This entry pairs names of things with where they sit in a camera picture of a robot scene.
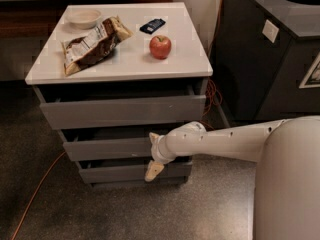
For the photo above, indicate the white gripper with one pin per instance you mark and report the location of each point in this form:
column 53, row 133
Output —
column 159, row 149

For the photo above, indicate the grey drawer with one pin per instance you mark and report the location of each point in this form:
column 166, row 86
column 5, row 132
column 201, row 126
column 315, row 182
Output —
column 129, row 169
column 112, row 142
column 124, row 111

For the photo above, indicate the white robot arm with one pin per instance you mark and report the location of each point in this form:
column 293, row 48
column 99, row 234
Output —
column 287, row 157

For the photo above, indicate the grey bottom drawer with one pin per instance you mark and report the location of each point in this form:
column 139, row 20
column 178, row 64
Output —
column 129, row 169

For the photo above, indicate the grey drawer cabinet white top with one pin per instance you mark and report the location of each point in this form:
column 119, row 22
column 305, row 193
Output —
column 130, row 71

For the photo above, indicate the grey top drawer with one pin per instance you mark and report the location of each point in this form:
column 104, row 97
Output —
column 124, row 111

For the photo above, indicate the red apple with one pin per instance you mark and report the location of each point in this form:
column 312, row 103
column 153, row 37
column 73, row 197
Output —
column 160, row 46

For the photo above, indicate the brown chip bag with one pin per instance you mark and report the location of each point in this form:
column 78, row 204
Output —
column 84, row 52

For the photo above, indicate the white bowl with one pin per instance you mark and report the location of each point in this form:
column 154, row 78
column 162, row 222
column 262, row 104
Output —
column 83, row 19

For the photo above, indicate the black waste bin cabinet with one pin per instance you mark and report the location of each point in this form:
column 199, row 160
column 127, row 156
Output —
column 259, row 80

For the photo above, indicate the white label on bin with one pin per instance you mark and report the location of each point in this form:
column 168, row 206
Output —
column 270, row 31

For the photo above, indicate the framed sign on bin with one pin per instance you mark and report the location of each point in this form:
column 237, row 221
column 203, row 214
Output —
column 312, row 77

